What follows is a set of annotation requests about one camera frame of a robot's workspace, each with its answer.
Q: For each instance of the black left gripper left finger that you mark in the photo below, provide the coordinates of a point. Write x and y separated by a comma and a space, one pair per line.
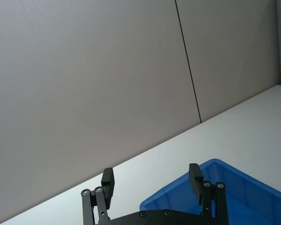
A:
107, 187

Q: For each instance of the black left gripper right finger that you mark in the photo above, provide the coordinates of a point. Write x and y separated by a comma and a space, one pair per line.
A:
196, 185

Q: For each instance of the blue plastic bin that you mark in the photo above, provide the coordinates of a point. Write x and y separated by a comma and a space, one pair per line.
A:
246, 197

